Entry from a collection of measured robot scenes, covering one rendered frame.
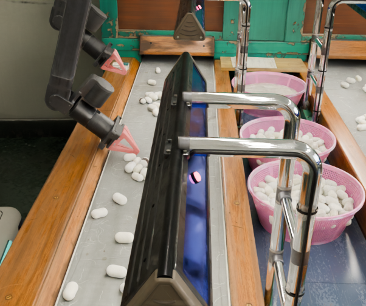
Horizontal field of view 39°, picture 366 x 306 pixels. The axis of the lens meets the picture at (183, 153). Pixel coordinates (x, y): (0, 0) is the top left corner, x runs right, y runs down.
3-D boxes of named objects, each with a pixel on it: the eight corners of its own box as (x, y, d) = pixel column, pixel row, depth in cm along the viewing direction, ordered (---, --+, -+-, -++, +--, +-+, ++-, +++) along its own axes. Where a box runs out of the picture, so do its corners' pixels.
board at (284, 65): (220, 70, 196) (221, 67, 196) (219, 59, 210) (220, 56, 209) (307, 73, 196) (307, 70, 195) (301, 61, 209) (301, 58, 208)
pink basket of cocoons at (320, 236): (249, 252, 112) (253, 216, 107) (241, 189, 135) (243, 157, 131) (372, 256, 111) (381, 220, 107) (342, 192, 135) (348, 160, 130)
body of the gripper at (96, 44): (114, 45, 165) (96, 30, 162) (109, 53, 155) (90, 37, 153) (102, 59, 167) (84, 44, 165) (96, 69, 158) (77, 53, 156)
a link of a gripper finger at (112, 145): (148, 136, 139) (120, 115, 137) (145, 148, 133) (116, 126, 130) (132, 153, 142) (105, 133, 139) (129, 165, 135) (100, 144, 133)
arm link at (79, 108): (67, 108, 134) (63, 116, 129) (82, 88, 132) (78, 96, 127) (89, 124, 136) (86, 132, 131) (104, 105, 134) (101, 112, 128)
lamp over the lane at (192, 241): (115, 344, 42) (111, 275, 39) (164, 87, 98) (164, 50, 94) (213, 348, 42) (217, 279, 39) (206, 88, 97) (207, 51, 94)
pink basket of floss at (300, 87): (270, 129, 170) (273, 102, 166) (214, 105, 188) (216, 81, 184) (318, 110, 186) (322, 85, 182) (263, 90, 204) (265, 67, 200)
